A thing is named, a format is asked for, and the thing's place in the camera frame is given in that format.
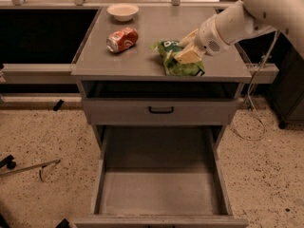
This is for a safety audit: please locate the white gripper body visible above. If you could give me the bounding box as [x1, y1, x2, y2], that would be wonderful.
[194, 14, 230, 56]

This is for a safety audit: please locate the grey open bottom drawer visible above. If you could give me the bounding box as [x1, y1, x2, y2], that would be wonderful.
[74, 126, 249, 228]

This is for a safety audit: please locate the orange soda can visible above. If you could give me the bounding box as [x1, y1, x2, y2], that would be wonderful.
[106, 28, 139, 53]

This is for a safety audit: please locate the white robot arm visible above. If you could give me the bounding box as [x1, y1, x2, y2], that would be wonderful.
[175, 0, 304, 64]

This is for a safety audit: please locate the grey middle drawer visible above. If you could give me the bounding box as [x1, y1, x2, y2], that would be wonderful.
[82, 99, 237, 125]

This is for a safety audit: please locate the white ceramic bowl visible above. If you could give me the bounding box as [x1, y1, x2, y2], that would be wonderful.
[107, 3, 139, 22]

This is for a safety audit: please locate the black block on floor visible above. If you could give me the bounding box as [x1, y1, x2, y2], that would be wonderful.
[53, 99, 64, 111]

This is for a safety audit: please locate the metal rod on floor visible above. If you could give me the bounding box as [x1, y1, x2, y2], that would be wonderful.
[0, 160, 61, 178]

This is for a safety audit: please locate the white cable on floor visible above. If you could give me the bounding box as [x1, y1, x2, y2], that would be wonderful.
[229, 30, 282, 142]

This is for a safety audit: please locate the black drawer handle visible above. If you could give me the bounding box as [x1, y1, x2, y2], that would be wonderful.
[148, 106, 174, 114]

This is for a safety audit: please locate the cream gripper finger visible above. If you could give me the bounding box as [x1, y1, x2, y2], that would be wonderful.
[174, 44, 204, 64]
[178, 28, 198, 48]

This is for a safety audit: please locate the green rice chip bag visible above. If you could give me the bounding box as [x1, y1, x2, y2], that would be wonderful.
[150, 39, 206, 78]

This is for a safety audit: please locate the grey drawer cabinet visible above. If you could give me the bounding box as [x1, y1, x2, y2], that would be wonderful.
[72, 6, 251, 144]

